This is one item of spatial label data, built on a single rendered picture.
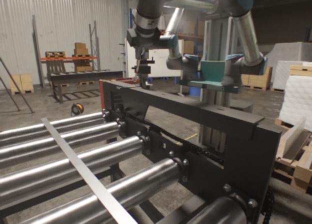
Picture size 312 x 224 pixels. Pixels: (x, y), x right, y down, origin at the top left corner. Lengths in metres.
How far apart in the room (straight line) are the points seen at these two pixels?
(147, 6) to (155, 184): 0.63
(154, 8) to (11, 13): 10.53
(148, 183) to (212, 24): 1.68
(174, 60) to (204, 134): 0.96
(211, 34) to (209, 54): 0.21
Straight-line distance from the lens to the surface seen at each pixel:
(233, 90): 1.60
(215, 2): 1.17
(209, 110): 0.64
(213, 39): 1.97
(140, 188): 0.68
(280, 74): 8.85
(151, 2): 0.60
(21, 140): 1.41
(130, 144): 0.94
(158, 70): 5.66
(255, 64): 1.50
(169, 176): 0.75
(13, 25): 10.91
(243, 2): 1.15
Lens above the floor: 1.35
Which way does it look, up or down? 16 degrees down
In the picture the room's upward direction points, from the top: straight up
